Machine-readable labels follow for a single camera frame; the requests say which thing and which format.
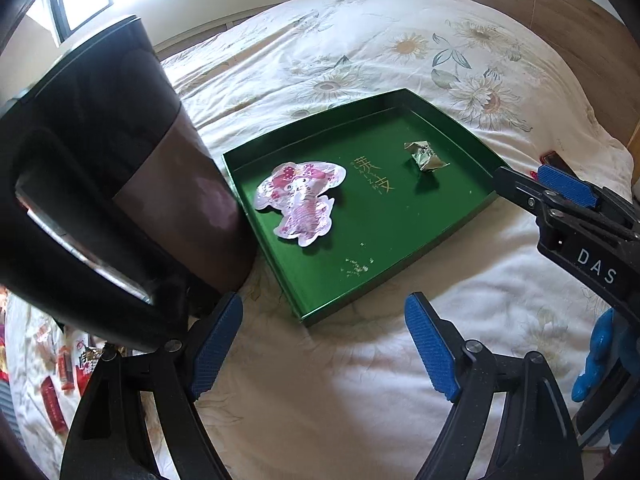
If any window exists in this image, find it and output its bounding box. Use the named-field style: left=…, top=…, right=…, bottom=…
left=47, top=0, right=114, bottom=44

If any orange red snack packet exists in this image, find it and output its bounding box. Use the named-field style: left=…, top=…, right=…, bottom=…
left=56, top=345, right=77, bottom=394

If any crumpled silver wrapper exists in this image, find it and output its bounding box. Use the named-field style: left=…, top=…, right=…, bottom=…
left=403, top=140, right=451, bottom=175

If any red white snack packet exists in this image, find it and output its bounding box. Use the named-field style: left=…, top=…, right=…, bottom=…
left=75, top=339, right=102, bottom=377

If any black electric kettle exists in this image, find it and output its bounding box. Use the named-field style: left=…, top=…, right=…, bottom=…
left=0, top=15, right=257, bottom=356

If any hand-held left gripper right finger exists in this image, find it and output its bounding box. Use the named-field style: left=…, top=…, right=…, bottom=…
left=404, top=291, right=582, bottom=480

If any pink cartoon snack packet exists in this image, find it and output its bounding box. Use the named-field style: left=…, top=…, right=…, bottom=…
left=255, top=159, right=348, bottom=248

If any person's right hand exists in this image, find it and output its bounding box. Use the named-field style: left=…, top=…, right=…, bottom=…
left=571, top=307, right=640, bottom=413

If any long red snack packet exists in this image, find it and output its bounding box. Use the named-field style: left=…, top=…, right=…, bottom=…
left=40, top=377, right=69, bottom=434

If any dark red flat case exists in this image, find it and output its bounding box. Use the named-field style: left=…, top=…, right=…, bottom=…
left=530, top=151, right=572, bottom=181

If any wooden headboard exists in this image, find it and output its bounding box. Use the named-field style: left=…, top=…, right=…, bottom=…
left=350, top=0, right=640, bottom=136

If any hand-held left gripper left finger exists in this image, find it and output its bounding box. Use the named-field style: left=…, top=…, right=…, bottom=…
left=62, top=292, right=245, bottom=480

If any floral white bedspread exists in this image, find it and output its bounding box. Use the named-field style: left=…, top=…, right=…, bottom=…
left=0, top=0, right=636, bottom=480

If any green cardboard tray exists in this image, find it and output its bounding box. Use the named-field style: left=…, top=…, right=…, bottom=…
left=221, top=88, right=510, bottom=328

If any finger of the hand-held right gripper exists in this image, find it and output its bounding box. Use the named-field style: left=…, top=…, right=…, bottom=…
left=494, top=165, right=553, bottom=211
left=537, top=163, right=632, bottom=233

